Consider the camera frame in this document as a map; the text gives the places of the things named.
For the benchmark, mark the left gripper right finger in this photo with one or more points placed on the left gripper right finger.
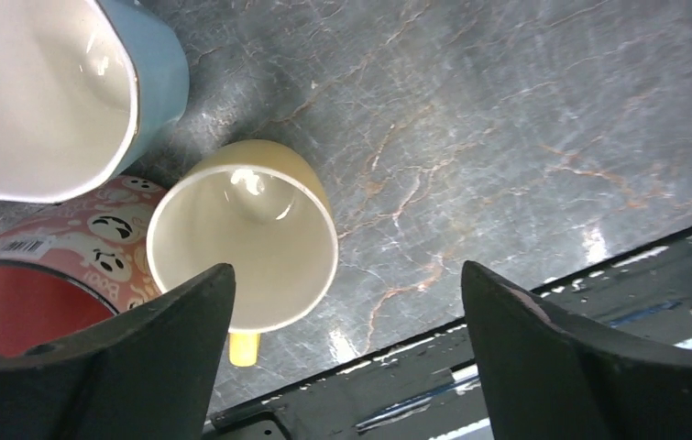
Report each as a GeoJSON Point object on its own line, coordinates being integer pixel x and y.
{"type": "Point", "coordinates": [547, 373]}

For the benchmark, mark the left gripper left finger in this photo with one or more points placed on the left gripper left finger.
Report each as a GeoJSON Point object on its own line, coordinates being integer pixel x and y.
{"type": "Point", "coordinates": [144, 374]}

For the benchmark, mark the pink speckled mug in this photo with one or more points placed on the pink speckled mug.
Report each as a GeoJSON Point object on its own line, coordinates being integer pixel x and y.
{"type": "Point", "coordinates": [75, 264]}

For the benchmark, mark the yellow mug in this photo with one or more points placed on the yellow mug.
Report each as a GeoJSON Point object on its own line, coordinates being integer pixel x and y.
{"type": "Point", "coordinates": [260, 207]}

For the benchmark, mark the light blue faceted mug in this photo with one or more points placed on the light blue faceted mug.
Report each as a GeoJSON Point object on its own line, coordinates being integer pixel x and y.
{"type": "Point", "coordinates": [86, 89]}

